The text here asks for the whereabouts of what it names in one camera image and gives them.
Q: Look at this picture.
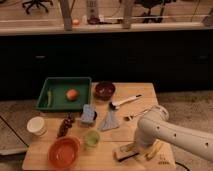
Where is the black whiteboard eraser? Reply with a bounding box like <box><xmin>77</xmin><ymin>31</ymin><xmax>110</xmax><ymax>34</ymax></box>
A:
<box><xmin>114</xmin><ymin>143</ymin><xmax>139</xmax><ymax>162</ymax></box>

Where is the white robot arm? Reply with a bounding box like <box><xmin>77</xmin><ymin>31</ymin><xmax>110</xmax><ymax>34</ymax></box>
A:
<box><xmin>134</xmin><ymin>105</ymin><xmax>213</xmax><ymax>162</ymax></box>

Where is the dark maroon bowl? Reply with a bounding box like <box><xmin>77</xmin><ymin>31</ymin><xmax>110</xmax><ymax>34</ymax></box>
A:
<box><xmin>94</xmin><ymin>81</ymin><xmax>116</xmax><ymax>100</ymax></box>

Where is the orange red bowl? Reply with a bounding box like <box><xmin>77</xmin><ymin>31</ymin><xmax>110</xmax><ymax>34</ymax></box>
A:
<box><xmin>47</xmin><ymin>137</ymin><xmax>80</xmax><ymax>171</ymax></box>

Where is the yellow banana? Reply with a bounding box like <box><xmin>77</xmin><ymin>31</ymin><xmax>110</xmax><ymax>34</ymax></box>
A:
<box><xmin>145</xmin><ymin>141</ymin><xmax>163</xmax><ymax>161</ymax></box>

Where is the metal fork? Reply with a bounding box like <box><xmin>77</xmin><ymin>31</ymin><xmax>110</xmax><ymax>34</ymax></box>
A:
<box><xmin>123</xmin><ymin>109</ymin><xmax>148</xmax><ymax>121</ymax></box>

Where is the grey blue cloth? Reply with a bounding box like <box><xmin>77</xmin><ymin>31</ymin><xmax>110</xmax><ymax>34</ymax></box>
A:
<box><xmin>98</xmin><ymin>110</ymin><xmax>119</xmax><ymax>131</ymax></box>

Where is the small green cup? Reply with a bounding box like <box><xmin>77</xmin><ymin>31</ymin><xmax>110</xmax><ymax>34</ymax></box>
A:
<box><xmin>84</xmin><ymin>130</ymin><xmax>100</xmax><ymax>147</ymax></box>

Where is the blue sponge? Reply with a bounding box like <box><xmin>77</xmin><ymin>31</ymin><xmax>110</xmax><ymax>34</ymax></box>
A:
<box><xmin>80</xmin><ymin>104</ymin><xmax>97</xmax><ymax>125</ymax></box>

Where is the dark grape bunch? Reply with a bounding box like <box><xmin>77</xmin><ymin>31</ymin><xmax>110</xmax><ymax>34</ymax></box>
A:
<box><xmin>57</xmin><ymin>114</ymin><xmax>75</xmax><ymax>137</ymax></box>

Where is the orange peach fruit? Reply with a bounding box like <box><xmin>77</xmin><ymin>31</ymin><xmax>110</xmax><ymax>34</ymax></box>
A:
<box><xmin>66</xmin><ymin>89</ymin><xmax>78</xmax><ymax>101</ymax></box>

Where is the green plastic tray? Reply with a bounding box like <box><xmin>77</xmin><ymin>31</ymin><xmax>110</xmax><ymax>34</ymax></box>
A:
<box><xmin>36</xmin><ymin>77</ymin><xmax>91</xmax><ymax>112</ymax></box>

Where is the white cup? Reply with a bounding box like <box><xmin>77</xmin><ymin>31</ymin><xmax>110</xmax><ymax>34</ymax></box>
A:
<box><xmin>27</xmin><ymin>116</ymin><xmax>47</xmax><ymax>136</ymax></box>

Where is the black office chair right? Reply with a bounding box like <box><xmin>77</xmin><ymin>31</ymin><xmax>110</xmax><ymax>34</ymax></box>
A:
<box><xmin>135</xmin><ymin>0</ymin><xmax>177</xmax><ymax>23</ymax></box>

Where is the black office chair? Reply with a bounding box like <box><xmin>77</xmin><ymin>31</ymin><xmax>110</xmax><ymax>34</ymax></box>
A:
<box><xmin>135</xmin><ymin>0</ymin><xmax>177</xmax><ymax>23</ymax></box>
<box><xmin>22</xmin><ymin>0</ymin><xmax>53</xmax><ymax>15</ymax></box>

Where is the small orange object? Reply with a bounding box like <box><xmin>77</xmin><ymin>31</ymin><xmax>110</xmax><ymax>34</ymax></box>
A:
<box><xmin>72</xmin><ymin>19</ymin><xmax>80</xmax><ymax>26</ymax></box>

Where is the black cable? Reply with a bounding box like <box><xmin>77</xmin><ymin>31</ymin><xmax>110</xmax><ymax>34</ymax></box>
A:
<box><xmin>175</xmin><ymin>161</ymin><xmax>192</xmax><ymax>171</ymax></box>

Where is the white handled brush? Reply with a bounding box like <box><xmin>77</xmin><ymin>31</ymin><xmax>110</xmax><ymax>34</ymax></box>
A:
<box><xmin>109</xmin><ymin>94</ymin><xmax>141</xmax><ymax>110</ymax></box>

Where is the wooden post right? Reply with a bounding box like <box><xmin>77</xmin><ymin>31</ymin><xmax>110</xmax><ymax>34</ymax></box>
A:
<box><xmin>122</xmin><ymin>0</ymin><xmax>134</xmax><ymax>29</ymax></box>

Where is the wooden post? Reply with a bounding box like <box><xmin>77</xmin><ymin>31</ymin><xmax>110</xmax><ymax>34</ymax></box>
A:
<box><xmin>59</xmin><ymin>0</ymin><xmax>72</xmax><ymax>31</ymax></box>
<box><xmin>122</xmin><ymin>0</ymin><xmax>134</xmax><ymax>29</ymax></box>

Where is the wooden post left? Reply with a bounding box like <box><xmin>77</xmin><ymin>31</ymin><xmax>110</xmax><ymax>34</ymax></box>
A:
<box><xmin>59</xmin><ymin>0</ymin><xmax>72</xmax><ymax>31</ymax></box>

